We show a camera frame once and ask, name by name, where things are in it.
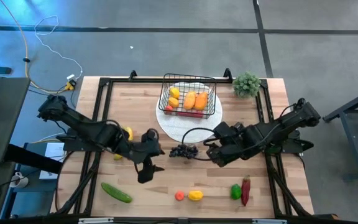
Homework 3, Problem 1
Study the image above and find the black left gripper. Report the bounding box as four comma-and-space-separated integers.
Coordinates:
131, 128, 166, 184

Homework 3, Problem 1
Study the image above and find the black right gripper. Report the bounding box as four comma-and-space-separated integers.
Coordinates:
203, 133, 246, 168

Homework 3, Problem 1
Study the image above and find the dark grape bunch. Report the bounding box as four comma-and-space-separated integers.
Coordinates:
168, 143, 200, 159

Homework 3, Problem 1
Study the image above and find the green cucumber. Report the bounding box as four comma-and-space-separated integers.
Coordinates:
100, 182, 134, 204

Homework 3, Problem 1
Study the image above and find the bright red long pepper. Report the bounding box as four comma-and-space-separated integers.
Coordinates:
175, 111, 204, 118

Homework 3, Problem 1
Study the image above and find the yellow banana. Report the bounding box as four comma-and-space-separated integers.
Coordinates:
113, 126, 134, 161

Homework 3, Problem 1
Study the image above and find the green bell pepper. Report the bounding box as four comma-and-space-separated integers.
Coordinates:
231, 184, 242, 200

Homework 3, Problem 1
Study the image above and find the yellow-orange mango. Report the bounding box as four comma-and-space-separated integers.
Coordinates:
183, 90, 197, 111
194, 91, 209, 111

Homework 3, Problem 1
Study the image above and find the dark red chili pepper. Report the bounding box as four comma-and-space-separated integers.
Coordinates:
241, 174, 252, 207

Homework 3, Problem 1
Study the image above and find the white round plate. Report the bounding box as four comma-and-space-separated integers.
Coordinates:
155, 81, 223, 144

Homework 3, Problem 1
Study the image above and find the potted green plant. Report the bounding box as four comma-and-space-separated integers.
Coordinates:
232, 71, 262, 100

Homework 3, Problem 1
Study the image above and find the silver metal plate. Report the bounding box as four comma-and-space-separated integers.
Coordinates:
78, 217, 114, 224
252, 219, 287, 224

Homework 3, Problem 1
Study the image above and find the white paper sheet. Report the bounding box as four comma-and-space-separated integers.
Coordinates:
39, 142, 65, 180

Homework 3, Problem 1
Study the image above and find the white mug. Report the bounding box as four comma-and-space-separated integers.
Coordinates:
9, 171, 29, 189

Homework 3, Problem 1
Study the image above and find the black side table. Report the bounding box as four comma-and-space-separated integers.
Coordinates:
0, 77, 63, 174

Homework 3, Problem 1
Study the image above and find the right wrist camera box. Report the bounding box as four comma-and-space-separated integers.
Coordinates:
214, 122, 238, 138

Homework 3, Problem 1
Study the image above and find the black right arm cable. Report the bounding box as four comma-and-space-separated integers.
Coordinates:
181, 126, 218, 162

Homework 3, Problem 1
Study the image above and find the black wire basket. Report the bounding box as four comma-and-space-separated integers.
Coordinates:
158, 73, 218, 119

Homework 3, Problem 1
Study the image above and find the dark grey table frame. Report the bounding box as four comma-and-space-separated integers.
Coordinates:
323, 85, 358, 181

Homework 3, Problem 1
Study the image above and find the white floor cable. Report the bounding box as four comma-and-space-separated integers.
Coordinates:
34, 14, 83, 78

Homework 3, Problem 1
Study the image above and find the yellow floor cable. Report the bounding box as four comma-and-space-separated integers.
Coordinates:
0, 0, 71, 94

